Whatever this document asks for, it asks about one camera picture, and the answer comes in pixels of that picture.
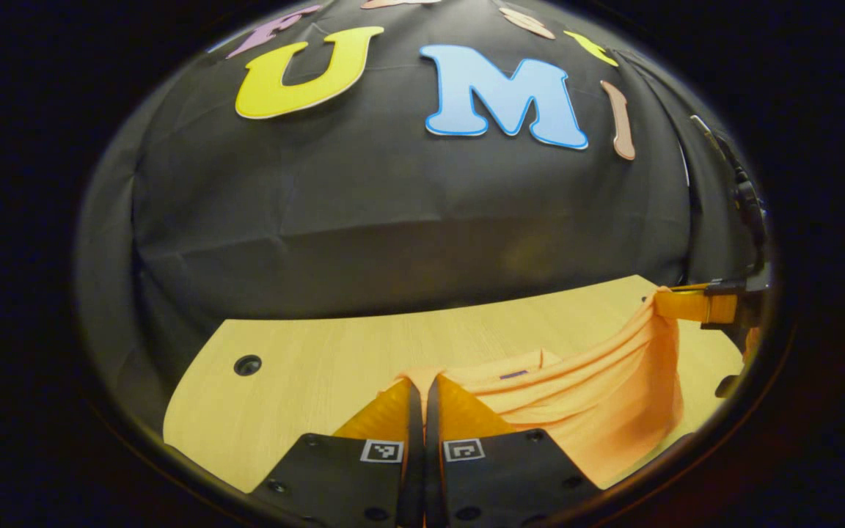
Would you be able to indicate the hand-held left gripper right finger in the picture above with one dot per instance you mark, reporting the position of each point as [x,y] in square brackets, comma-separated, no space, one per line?
[433,440]

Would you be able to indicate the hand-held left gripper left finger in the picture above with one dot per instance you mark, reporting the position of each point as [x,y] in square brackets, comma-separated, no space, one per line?
[411,440]

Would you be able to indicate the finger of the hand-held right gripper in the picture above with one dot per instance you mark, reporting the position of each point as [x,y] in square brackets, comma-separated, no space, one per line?
[694,304]

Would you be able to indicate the orange T-shirt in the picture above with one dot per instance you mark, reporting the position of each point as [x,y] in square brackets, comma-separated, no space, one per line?
[606,396]

